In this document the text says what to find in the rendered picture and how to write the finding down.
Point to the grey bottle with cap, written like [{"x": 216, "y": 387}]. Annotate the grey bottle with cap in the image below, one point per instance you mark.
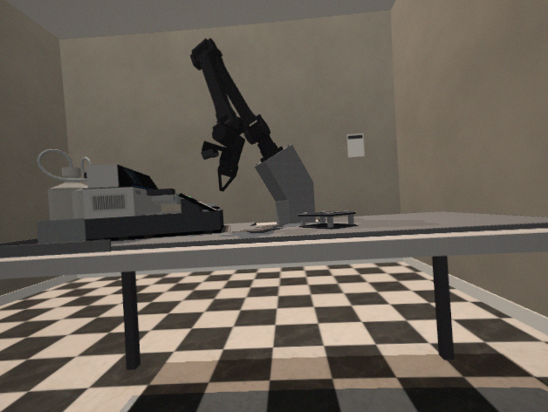
[{"x": 66, "y": 200}]

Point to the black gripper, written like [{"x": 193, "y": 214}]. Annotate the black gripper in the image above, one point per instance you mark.
[{"x": 227, "y": 169}]

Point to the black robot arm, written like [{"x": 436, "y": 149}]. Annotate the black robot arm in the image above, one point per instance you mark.
[{"x": 211, "y": 60}]

